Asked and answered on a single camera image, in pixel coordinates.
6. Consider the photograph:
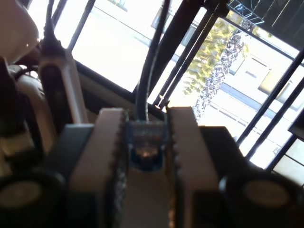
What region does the blue network cable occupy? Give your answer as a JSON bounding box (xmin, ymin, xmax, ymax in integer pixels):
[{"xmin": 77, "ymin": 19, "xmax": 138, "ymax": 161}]
[{"xmin": 125, "ymin": 0, "xmax": 172, "ymax": 172}]

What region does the palm tree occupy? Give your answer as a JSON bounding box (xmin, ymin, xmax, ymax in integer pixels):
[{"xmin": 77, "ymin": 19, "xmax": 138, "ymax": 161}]
[{"xmin": 182, "ymin": 18, "xmax": 250, "ymax": 124}]

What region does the gripper camera bar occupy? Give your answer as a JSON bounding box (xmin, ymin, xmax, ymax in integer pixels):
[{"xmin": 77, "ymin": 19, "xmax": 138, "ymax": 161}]
[{"xmin": 38, "ymin": 46, "xmax": 89, "ymax": 125}]

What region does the black camera cable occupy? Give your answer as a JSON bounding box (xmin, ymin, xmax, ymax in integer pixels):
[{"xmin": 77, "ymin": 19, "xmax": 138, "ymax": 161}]
[{"xmin": 43, "ymin": 0, "xmax": 57, "ymax": 49}]

